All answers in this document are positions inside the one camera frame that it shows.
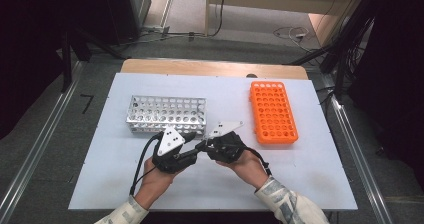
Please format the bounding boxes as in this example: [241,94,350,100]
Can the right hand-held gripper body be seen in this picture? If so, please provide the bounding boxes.
[205,120,248,165]

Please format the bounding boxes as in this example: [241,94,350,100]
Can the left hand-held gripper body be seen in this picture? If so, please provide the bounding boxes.
[151,126,198,175]

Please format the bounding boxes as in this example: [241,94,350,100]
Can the metal test tube rack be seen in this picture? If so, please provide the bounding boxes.
[125,94,208,137]

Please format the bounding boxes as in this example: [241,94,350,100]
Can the orange test tube rack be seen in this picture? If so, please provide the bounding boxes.
[249,80,300,146]

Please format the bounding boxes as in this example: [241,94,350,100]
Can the person's left hand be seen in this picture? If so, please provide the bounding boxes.
[134,156,178,211]

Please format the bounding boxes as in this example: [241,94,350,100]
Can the person's right hand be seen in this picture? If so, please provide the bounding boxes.
[215,148,270,190]

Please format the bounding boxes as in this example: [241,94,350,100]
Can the white table board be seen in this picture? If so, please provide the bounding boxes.
[68,72,359,213]

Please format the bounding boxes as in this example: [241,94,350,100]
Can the wooden table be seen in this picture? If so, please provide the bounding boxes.
[119,58,310,81]

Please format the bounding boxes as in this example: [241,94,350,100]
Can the black stand leg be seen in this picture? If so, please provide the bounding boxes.
[60,28,73,94]

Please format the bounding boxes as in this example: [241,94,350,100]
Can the black cabinet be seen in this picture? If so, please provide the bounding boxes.
[71,0,153,48]

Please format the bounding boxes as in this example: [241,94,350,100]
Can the left hand-held gripper cable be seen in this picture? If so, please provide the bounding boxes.
[129,132,165,197]

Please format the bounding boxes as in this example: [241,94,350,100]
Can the hand-held gripper cable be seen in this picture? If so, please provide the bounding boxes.
[243,145,273,177]
[129,132,165,197]

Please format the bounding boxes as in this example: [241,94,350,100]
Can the right hand-held gripper cable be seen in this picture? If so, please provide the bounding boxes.
[243,145,273,177]

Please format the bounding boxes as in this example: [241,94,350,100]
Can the black floor cable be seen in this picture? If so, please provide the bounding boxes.
[205,0,230,38]

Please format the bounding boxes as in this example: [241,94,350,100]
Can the aluminium floor rail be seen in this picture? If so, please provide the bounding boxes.
[0,61,85,220]
[328,93,395,224]

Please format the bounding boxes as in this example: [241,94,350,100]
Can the white coiled cable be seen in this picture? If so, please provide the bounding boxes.
[273,25,312,52]

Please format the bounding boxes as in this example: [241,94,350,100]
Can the black metal stand with cables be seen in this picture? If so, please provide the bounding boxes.
[289,0,379,102]

